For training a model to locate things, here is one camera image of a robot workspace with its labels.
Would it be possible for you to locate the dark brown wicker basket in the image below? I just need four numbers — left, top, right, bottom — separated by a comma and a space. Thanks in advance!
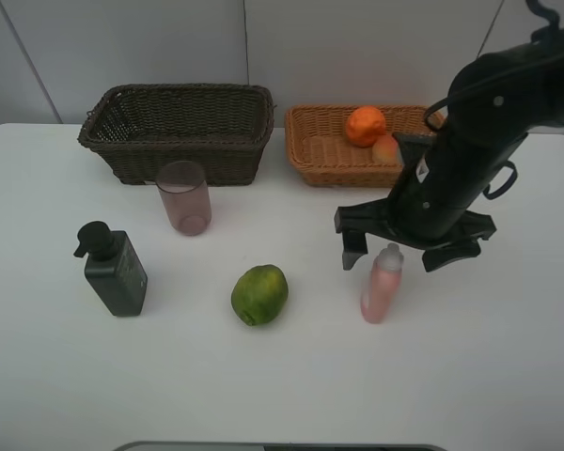
78, 84, 274, 186

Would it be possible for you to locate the green lime fruit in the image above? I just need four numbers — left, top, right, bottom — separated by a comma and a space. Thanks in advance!
230, 264, 289, 326

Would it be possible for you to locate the pink spray bottle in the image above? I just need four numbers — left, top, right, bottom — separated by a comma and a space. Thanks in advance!
360, 243, 404, 324

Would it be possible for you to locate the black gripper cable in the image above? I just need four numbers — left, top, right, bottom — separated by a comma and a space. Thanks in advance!
422, 0, 563, 201

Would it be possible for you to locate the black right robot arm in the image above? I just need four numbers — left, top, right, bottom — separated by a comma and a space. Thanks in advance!
335, 24, 564, 272

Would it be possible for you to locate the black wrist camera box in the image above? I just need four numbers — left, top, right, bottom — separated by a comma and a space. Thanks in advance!
392, 132, 436, 166

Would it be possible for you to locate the orange wicker basket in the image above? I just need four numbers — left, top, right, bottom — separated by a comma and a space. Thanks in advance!
285, 104, 434, 188

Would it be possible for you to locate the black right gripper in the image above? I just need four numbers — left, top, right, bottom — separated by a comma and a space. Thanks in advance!
335, 126, 526, 272

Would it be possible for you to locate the translucent pink plastic cup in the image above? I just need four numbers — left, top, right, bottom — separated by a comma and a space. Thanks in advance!
155, 161, 212, 236

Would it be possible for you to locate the orange tangerine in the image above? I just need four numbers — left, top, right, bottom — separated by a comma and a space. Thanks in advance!
345, 105, 386, 148

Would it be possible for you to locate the black pump dispenser bottle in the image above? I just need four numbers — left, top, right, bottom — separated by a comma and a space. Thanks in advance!
74, 221, 148, 318

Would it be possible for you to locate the red yellow mango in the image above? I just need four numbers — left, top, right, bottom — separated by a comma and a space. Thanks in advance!
372, 134, 403, 165

